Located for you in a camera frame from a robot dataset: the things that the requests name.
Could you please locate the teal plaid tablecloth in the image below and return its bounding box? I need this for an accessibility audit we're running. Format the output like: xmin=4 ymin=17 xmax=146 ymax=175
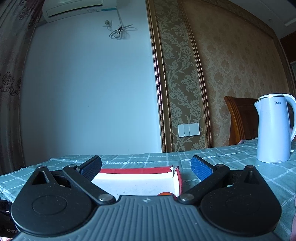
xmin=1 ymin=140 xmax=295 ymax=240

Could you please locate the white electric kettle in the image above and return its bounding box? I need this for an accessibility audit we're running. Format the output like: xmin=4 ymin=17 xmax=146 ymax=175
xmin=254 ymin=93 xmax=295 ymax=164

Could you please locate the red tray white inside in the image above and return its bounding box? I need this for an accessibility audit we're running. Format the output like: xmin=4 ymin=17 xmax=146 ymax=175
xmin=91 ymin=165 xmax=183 ymax=200

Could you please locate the orange mandarin in tray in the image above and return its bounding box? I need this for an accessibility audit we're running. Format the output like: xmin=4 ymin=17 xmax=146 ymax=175
xmin=158 ymin=192 xmax=173 ymax=196

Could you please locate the wooden chair back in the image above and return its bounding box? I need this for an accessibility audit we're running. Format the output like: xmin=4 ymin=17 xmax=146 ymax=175
xmin=224 ymin=96 xmax=258 ymax=145

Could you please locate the patterned brown curtain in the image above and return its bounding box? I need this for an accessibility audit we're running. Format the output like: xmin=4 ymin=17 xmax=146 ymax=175
xmin=1 ymin=1 xmax=44 ymax=174

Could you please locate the white air conditioner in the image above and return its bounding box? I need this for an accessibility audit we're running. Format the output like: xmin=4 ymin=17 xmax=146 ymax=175
xmin=42 ymin=0 xmax=103 ymax=23

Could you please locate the white wall switch panel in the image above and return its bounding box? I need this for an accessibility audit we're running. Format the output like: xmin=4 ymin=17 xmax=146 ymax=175
xmin=178 ymin=123 xmax=200 ymax=138

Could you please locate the coiled wall cable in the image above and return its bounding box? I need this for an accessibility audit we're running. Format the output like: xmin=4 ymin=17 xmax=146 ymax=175
xmin=102 ymin=9 xmax=138 ymax=41

